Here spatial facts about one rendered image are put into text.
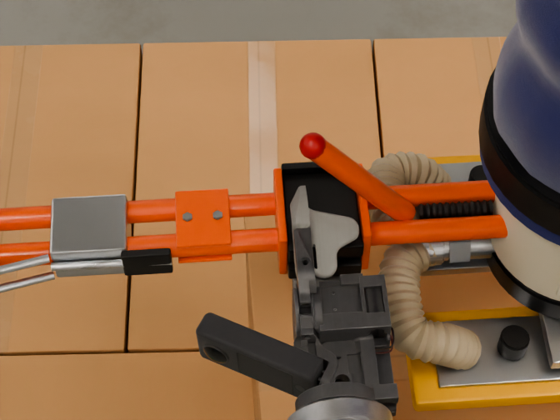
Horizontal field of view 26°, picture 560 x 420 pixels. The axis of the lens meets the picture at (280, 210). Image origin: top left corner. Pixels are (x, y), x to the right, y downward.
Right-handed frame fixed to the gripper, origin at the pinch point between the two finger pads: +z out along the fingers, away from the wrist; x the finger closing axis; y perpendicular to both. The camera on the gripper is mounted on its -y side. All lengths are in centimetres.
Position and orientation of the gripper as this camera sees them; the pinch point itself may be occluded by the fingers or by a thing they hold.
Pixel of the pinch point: (294, 219)
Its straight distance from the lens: 113.6
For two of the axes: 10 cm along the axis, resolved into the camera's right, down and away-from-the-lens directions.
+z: -0.7, -8.2, 5.6
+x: 0.0, -5.7, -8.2
